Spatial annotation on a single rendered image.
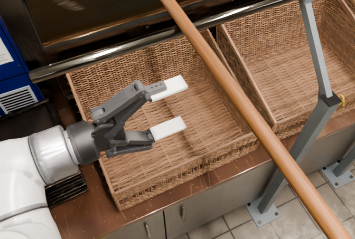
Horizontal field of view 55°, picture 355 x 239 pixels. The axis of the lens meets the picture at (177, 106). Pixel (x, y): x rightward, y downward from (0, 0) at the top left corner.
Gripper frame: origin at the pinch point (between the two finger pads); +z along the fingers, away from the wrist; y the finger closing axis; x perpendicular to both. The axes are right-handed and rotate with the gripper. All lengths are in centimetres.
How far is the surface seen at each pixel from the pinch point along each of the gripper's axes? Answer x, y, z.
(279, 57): -43, 60, 72
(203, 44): -11.1, -1.4, 11.4
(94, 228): -7, 61, -27
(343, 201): 15, 119, 88
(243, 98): 4.6, -1.3, 11.5
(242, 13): -20.0, 2.8, 27.5
